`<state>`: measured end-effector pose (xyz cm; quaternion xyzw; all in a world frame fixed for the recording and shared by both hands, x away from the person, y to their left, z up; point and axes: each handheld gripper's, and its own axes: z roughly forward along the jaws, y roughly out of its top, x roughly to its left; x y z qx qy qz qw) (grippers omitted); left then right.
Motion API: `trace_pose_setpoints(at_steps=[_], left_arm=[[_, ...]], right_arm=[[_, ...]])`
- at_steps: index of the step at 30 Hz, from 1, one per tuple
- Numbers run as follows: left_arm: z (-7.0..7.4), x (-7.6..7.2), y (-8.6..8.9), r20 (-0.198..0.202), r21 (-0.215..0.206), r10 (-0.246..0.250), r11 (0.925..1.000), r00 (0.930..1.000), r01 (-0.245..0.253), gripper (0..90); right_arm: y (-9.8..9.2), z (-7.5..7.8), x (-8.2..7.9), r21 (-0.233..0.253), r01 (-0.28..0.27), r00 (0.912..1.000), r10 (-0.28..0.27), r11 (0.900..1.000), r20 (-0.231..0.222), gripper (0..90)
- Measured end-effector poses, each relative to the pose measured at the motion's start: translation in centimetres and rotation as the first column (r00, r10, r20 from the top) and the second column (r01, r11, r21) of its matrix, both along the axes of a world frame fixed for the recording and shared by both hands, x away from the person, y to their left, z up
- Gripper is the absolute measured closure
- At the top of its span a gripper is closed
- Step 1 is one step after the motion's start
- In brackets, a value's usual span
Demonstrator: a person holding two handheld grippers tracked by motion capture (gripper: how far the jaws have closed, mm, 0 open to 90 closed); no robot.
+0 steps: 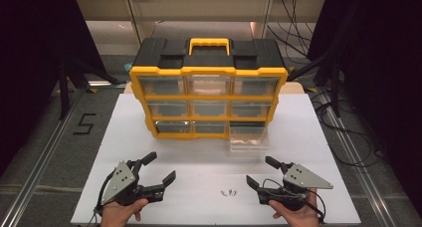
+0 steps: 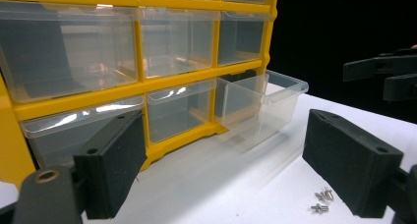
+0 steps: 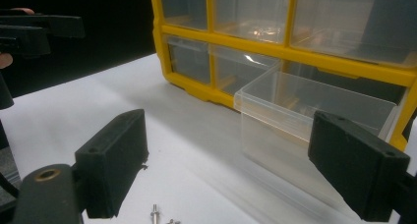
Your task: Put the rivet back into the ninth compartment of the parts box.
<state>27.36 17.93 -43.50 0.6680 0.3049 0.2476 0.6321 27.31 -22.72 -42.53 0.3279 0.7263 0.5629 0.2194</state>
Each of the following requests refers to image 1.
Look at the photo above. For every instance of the person's right hand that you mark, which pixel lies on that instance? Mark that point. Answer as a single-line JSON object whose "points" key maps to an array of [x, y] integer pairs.
{"points": [[298, 217]]}

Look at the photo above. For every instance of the grid of clear drawers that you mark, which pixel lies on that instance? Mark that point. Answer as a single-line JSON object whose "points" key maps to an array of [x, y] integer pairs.
{"points": [[209, 108]]}

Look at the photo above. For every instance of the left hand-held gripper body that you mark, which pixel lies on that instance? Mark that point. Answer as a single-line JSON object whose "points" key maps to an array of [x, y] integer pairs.
{"points": [[118, 183]]}

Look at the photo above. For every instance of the person's left hand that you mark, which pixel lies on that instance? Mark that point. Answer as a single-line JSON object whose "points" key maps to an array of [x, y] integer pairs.
{"points": [[119, 215]]}

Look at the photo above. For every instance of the small silver screw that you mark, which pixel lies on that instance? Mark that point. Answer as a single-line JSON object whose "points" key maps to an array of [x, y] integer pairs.
{"points": [[224, 193], [234, 192], [229, 191]]}

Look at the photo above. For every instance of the metal floor rail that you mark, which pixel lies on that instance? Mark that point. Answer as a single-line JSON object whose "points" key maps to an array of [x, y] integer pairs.
{"points": [[36, 167], [360, 170]]}

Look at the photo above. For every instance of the small teal object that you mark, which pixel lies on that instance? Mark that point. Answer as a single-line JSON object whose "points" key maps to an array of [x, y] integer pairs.
{"points": [[128, 67]]}

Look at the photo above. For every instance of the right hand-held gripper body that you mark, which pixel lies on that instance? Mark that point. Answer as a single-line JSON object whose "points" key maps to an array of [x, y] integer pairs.
{"points": [[303, 179]]}

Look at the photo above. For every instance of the yellow black organizer cabinet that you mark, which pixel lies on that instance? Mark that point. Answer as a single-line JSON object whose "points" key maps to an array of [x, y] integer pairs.
{"points": [[209, 59]]}

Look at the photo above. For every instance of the black stand legs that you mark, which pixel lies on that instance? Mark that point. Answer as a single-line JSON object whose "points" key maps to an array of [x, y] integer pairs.
{"points": [[66, 87], [335, 87]]}

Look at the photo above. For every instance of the clear plastic drawer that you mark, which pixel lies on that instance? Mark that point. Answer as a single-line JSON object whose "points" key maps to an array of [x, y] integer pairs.
{"points": [[249, 139]]}

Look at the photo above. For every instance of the beige shelf unit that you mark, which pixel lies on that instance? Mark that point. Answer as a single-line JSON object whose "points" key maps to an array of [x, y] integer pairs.
{"points": [[199, 18]]}

